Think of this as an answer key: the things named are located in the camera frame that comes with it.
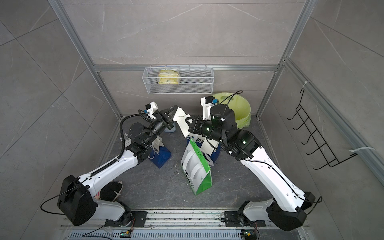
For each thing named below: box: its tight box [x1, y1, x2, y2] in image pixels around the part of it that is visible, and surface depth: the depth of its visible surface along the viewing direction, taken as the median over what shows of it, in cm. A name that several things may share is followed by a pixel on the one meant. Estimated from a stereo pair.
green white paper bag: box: [180, 138, 213, 196], surface depth 72 cm
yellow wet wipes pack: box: [158, 70, 180, 85], surface depth 89 cm
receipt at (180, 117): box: [172, 107, 191, 138], surface depth 62 cm
